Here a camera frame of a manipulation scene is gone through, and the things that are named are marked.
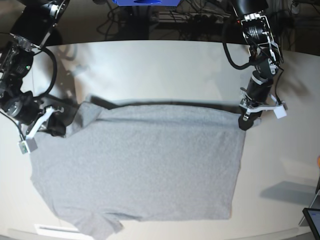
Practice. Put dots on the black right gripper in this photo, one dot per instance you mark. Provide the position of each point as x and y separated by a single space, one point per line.
22 107

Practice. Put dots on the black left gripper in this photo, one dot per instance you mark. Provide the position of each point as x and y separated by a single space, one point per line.
255 95

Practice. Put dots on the grey T-shirt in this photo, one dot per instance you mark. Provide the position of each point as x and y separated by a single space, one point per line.
139 162

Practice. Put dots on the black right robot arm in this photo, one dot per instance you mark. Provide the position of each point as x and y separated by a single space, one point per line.
31 31

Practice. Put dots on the black power strip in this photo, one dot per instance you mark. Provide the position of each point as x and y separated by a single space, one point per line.
207 19

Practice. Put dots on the white paper strip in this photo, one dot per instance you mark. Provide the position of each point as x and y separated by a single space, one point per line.
46 229

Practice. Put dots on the black tablet screen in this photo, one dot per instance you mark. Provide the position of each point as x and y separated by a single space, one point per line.
312 216

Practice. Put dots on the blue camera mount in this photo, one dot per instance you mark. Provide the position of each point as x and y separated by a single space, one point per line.
170 3

